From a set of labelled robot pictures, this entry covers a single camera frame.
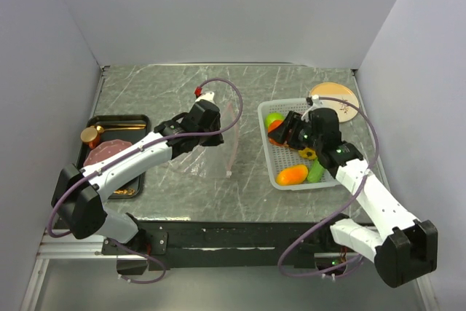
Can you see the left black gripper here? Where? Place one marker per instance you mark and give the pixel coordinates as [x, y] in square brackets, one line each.
[215, 140]

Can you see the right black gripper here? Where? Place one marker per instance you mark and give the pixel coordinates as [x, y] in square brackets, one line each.
[292, 121]

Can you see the orange pumpkin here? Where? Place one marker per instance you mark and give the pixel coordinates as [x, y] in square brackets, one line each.
[275, 133]

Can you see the green apple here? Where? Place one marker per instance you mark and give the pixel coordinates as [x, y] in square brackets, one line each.
[273, 117]

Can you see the yellow bell pepper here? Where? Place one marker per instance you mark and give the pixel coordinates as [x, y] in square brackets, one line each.
[308, 154]

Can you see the clear zip top bag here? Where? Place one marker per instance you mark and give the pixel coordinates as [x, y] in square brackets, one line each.
[209, 162]

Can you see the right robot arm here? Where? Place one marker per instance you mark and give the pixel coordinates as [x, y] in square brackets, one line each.
[402, 247]

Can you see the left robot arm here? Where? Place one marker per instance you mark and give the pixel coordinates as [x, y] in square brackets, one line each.
[80, 194]

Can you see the white plastic basket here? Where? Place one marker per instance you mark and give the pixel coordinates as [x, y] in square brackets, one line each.
[279, 158]

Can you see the orange mango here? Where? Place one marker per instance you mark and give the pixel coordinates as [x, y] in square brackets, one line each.
[291, 176]

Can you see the green cucumber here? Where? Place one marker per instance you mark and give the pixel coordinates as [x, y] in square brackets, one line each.
[315, 172]

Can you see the beige round plate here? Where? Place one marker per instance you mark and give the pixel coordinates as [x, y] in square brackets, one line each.
[344, 95]

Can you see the black tray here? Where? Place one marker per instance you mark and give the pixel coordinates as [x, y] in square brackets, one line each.
[132, 136]

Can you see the pink plate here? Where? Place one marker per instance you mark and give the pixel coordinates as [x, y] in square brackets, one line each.
[105, 150]

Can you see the gold fork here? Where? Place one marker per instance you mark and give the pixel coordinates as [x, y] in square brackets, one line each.
[125, 192]

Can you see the gold spoon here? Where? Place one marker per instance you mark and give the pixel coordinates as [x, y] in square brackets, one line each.
[105, 128]

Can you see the gold cup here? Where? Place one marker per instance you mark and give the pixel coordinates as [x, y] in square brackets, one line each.
[90, 136]

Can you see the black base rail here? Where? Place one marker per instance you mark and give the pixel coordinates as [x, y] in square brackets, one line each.
[190, 244]

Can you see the aluminium rail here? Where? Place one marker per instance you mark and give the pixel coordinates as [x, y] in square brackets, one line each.
[68, 248]

